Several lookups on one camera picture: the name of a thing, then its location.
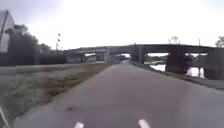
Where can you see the reddish grey asphalt path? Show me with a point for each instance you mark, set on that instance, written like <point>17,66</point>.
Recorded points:
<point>133,96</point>

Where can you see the row of dark trees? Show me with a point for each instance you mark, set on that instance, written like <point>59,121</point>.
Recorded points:
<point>23,50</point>

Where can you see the water channel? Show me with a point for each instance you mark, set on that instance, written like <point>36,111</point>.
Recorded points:
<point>160,67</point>

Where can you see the robot's own part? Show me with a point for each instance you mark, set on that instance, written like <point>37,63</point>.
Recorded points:
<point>144,124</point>
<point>79,125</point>

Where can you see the concrete bridge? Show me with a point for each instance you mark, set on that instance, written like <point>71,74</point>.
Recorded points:
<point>150,50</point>

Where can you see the grass bank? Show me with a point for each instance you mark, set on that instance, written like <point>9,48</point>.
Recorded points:
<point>196,81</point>

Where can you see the pole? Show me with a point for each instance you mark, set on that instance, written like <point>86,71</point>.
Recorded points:
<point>59,41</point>

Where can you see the grass verge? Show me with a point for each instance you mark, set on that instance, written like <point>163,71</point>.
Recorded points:
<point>36,86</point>

